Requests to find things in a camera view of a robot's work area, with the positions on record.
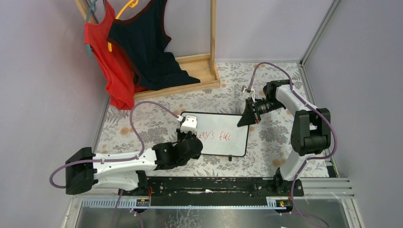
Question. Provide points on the navy tank top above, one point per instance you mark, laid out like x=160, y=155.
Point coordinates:
x=143, y=40

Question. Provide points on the black framed whiteboard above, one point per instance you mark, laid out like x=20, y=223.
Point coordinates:
x=220, y=134

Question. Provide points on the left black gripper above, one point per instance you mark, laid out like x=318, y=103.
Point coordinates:
x=182, y=136

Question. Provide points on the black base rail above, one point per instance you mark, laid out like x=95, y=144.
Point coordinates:
x=218, y=191

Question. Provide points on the red tank top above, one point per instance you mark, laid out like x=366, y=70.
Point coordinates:
x=114, y=65

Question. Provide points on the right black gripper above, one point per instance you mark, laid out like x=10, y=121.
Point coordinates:
x=254, y=110

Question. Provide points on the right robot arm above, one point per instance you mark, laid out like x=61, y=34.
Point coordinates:
x=310, y=133

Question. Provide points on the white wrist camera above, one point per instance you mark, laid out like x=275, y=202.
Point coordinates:
x=250, y=91
x=188, y=124

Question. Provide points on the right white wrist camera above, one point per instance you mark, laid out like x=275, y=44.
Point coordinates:
x=250, y=91

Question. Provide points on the wooden clothes rack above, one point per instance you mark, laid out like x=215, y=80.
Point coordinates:
x=200, y=66

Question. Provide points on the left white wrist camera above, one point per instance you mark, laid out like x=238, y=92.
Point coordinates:
x=188, y=124

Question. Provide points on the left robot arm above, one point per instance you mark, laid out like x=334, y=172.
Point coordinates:
x=127, y=171

